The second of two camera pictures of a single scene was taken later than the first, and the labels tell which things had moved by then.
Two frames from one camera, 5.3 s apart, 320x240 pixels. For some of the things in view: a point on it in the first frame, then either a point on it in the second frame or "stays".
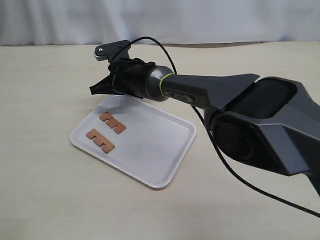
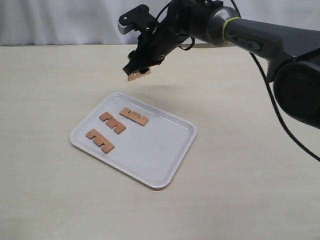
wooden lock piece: (100, 139) stays
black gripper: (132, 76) -> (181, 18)
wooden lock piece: (112, 122) stays
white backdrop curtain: (75, 22) stays
